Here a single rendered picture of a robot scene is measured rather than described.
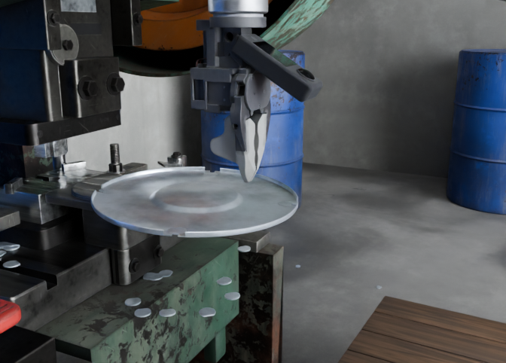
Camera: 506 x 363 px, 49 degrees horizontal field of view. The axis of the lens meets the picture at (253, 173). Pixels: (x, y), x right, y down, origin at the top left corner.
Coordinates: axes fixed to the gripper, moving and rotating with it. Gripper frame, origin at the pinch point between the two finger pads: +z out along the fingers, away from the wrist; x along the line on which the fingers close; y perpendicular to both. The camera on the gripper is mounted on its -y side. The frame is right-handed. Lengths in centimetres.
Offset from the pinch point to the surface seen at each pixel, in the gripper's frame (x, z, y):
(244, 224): 5.1, 5.3, -1.3
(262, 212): 0.1, 5.3, -1.5
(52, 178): -0.9, 5.5, 37.1
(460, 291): -154, 83, -17
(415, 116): -330, 42, 35
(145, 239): -0.2, 12.7, 18.3
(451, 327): -59, 48, -22
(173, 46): -32.9, -14.8, 33.8
